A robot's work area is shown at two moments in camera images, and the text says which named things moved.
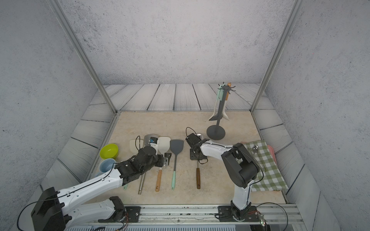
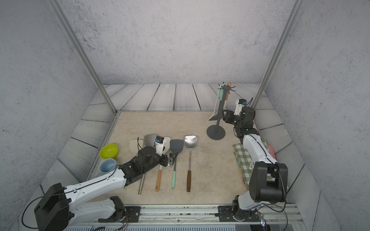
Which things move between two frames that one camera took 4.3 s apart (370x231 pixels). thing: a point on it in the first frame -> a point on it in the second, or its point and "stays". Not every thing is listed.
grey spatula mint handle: x=176 y=146 stays
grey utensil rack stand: x=217 y=132 stays
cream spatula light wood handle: x=163 y=144 stays
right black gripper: x=191 y=155 -> x=229 y=116
